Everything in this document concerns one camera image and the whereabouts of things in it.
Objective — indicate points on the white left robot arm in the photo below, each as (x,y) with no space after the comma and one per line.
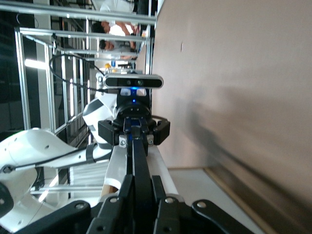
(36,146)

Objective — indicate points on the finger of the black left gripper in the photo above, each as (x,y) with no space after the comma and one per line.
(162,131)
(107,131)

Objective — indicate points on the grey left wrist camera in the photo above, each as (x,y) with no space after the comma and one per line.
(132,82)

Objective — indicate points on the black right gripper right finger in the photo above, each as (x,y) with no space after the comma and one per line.
(158,190)

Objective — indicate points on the person in grey shirt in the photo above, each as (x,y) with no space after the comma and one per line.
(117,46)

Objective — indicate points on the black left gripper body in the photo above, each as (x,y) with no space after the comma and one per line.
(132,112)

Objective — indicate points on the brown paper table cover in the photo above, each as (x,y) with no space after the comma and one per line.
(231,73)

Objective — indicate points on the aluminium profile cage frame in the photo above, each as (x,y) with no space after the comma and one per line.
(23,85)

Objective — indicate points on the person in white shirt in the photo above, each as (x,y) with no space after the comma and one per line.
(117,5)
(119,29)

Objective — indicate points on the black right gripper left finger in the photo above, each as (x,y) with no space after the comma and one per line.
(124,192)

